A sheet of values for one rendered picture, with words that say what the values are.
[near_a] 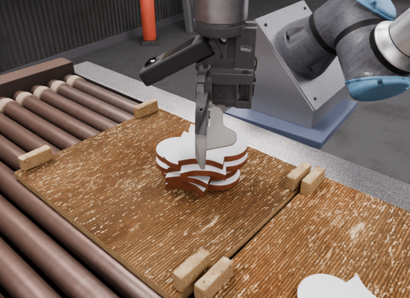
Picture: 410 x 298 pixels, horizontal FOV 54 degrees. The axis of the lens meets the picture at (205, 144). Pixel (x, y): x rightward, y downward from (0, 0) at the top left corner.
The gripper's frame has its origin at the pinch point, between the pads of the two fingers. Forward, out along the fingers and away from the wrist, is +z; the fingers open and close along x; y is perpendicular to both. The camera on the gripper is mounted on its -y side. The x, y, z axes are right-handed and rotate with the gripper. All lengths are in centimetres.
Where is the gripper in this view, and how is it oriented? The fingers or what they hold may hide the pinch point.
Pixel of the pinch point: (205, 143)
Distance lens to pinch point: 65.8
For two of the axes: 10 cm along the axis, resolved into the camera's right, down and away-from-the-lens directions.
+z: 0.0, 8.5, 5.3
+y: 9.9, 0.7, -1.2
